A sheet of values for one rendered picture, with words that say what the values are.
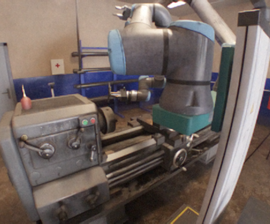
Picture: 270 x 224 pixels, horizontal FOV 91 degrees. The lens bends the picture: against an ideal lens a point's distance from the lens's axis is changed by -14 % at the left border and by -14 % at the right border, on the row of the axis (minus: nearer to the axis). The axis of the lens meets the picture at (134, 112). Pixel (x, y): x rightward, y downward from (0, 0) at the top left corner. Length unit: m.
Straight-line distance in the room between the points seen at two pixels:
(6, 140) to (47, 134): 0.23
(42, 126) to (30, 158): 0.22
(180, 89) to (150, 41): 0.16
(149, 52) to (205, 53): 0.16
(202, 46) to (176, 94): 0.16
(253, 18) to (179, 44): 0.23
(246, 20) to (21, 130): 1.14
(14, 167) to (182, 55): 1.10
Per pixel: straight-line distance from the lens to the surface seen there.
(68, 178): 1.24
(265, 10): 0.71
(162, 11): 1.07
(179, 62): 0.47
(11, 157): 1.13
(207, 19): 1.21
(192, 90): 0.48
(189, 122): 0.46
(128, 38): 0.47
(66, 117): 1.05
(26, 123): 1.05
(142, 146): 1.52
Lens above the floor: 1.62
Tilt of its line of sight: 19 degrees down
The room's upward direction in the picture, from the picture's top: straight up
